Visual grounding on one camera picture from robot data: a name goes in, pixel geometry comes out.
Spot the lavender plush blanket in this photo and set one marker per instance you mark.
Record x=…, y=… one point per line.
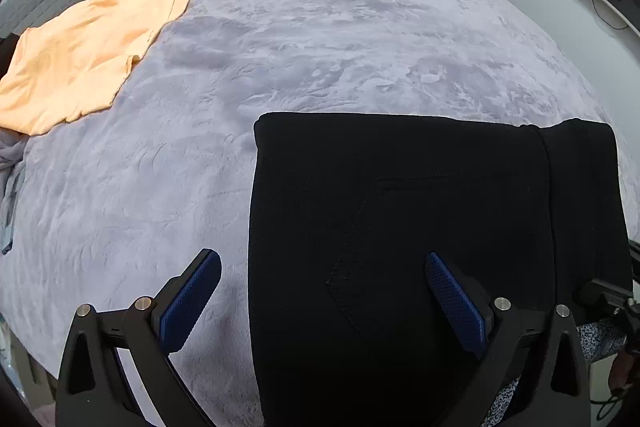
x=325, y=57

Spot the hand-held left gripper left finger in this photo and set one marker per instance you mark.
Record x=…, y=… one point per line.
x=190, y=297

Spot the pale orange shirt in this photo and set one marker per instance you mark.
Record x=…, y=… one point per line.
x=85, y=52

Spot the black pants with patterned lining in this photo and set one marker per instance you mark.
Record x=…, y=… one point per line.
x=400, y=232

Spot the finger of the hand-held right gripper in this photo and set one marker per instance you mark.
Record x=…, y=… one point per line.
x=600, y=294

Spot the grey hooded sweatshirt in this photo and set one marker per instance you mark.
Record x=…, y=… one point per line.
x=10, y=207

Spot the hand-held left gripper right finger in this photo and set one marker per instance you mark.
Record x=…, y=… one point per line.
x=457, y=302

